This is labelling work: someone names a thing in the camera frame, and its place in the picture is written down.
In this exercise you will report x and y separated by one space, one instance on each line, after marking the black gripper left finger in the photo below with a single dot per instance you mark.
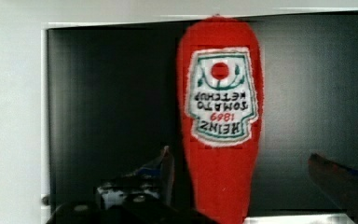
155 178

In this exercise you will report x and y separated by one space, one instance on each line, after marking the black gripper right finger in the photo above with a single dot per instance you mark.
338 182

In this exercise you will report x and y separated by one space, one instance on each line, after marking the red plush ketchup bottle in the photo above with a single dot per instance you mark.
220 89

